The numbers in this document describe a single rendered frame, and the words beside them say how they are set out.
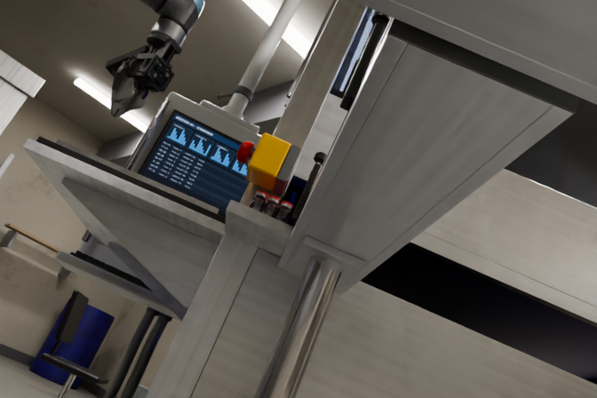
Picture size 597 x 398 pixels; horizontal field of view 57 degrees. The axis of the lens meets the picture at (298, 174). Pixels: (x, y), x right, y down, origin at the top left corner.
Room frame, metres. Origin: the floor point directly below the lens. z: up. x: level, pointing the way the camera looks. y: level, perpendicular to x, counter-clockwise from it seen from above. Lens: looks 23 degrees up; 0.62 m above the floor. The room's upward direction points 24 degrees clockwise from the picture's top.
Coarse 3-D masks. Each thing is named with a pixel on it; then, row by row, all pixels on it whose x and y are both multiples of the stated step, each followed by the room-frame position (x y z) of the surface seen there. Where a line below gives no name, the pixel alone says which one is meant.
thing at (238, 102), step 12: (288, 0) 2.04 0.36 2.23; (300, 0) 2.07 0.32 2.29; (288, 12) 2.04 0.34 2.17; (276, 24) 2.04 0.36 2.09; (288, 24) 2.07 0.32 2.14; (264, 36) 2.06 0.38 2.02; (276, 36) 2.04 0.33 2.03; (264, 48) 2.04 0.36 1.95; (252, 60) 2.05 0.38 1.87; (264, 60) 2.04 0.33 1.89; (252, 72) 2.04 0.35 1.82; (240, 84) 2.05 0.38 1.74; (252, 84) 2.05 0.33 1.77; (228, 96) 2.11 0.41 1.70; (240, 96) 2.04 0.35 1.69; (252, 96) 2.06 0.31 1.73; (228, 108) 2.03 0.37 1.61; (240, 108) 2.05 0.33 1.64
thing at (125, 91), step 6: (126, 78) 1.12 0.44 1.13; (132, 78) 1.11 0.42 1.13; (120, 84) 1.12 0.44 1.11; (126, 84) 1.12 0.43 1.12; (114, 90) 1.12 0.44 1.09; (120, 90) 1.12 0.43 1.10; (126, 90) 1.11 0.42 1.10; (132, 90) 1.10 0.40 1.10; (114, 96) 1.12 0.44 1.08; (120, 96) 1.12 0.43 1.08; (126, 96) 1.11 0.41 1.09; (114, 102) 1.13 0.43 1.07; (114, 108) 1.13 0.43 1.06; (114, 114) 1.14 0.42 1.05
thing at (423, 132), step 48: (384, 48) 0.29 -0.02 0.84; (432, 48) 0.27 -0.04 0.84; (384, 96) 0.34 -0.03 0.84; (432, 96) 0.31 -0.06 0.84; (480, 96) 0.29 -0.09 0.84; (528, 96) 0.27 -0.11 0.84; (576, 96) 0.27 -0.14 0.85; (336, 144) 0.44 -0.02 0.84; (384, 144) 0.40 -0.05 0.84; (432, 144) 0.37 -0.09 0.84; (480, 144) 0.34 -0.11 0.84; (528, 144) 0.32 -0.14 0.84; (336, 192) 0.54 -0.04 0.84; (384, 192) 0.49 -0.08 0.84; (432, 192) 0.45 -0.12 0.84; (336, 240) 0.69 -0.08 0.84; (384, 240) 0.61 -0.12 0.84
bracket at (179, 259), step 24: (72, 192) 1.07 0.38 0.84; (96, 192) 1.07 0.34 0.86; (96, 216) 1.07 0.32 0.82; (120, 216) 1.07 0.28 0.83; (144, 216) 1.06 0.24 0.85; (120, 240) 1.06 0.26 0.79; (144, 240) 1.06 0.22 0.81; (168, 240) 1.06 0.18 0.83; (192, 240) 1.06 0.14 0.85; (144, 264) 1.06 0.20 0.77; (168, 264) 1.06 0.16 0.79; (192, 264) 1.06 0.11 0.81; (168, 288) 1.06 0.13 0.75; (192, 288) 1.06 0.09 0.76
